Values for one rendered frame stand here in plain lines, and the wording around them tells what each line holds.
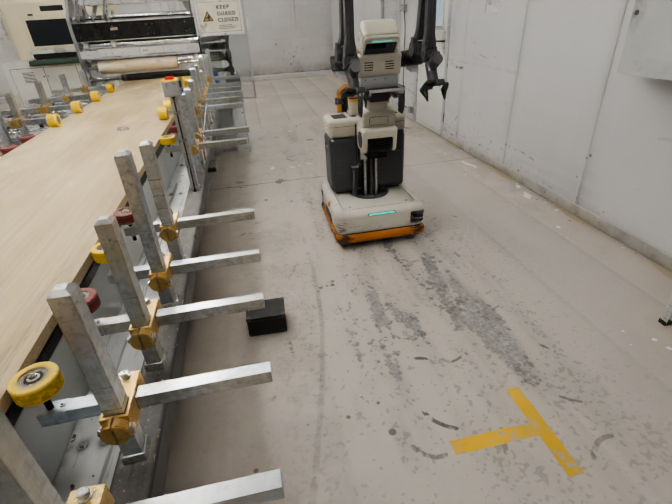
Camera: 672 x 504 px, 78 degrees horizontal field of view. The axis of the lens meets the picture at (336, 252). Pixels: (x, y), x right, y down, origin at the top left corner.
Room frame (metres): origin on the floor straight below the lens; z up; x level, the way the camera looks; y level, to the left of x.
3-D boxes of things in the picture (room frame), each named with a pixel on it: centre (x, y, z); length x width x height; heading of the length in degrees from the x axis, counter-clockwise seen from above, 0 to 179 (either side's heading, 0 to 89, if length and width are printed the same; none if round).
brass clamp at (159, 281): (1.05, 0.51, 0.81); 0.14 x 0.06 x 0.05; 10
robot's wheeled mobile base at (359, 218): (2.88, -0.27, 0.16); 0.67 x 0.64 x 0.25; 10
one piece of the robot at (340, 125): (2.97, -0.25, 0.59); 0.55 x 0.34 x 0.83; 100
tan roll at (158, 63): (4.97, 1.78, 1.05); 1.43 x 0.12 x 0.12; 100
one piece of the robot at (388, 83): (2.59, -0.32, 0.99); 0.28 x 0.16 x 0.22; 100
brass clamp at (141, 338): (0.80, 0.47, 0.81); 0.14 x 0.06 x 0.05; 10
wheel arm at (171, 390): (0.59, 0.36, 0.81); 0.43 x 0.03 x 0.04; 100
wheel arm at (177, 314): (0.83, 0.41, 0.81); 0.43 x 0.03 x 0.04; 100
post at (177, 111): (2.00, 0.69, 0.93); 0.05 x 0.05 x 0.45; 10
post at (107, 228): (0.78, 0.47, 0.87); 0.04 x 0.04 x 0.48; 10
